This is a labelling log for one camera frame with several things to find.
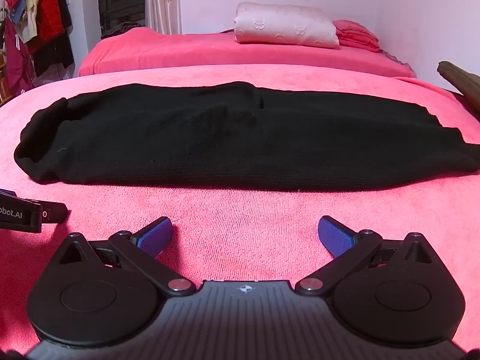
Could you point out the maroon hanging garment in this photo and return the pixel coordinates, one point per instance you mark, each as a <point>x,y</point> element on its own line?
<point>17,63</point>

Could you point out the cream hanging shirt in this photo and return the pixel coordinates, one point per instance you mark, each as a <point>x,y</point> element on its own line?
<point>30,15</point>

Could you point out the white pillow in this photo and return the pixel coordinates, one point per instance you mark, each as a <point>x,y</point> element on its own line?
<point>285,24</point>

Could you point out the black sock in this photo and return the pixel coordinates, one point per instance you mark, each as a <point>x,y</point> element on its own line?
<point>225,146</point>

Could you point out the pink bed sheet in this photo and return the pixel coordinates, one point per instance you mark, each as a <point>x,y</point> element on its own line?
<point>187,52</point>

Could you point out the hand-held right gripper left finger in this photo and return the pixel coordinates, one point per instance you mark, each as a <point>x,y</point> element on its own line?
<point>155,237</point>

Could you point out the pale patterned curtain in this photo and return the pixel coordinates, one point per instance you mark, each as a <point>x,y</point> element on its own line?
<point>161,0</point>

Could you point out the pink fleece blanket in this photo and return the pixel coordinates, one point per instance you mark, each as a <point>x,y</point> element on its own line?
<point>240,210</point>

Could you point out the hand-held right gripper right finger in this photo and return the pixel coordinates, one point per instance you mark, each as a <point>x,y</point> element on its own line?
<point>334,237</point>

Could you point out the brown wooden bed frame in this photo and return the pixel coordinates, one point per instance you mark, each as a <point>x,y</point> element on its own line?
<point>463,80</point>

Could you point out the pink folded blanket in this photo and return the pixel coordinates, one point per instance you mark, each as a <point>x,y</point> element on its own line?
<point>356,37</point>

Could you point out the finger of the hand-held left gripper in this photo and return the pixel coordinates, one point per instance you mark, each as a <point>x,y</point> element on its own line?
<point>54,212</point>

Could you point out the red hanging jacket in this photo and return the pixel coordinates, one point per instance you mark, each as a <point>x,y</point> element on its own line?
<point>50,15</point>

